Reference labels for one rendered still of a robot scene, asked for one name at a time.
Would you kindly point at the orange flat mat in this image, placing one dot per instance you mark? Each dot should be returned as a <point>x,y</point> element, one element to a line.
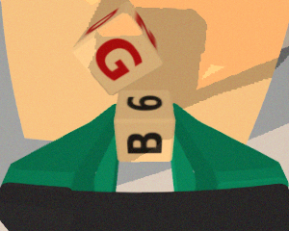
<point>219,57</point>

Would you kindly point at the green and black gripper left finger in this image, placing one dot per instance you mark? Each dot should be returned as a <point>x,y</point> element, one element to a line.
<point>85,159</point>

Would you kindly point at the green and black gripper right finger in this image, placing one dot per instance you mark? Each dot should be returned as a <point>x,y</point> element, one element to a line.
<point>213,160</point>

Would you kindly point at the beige letter block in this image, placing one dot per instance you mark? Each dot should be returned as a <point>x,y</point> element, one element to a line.
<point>119,49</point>
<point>144,126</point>

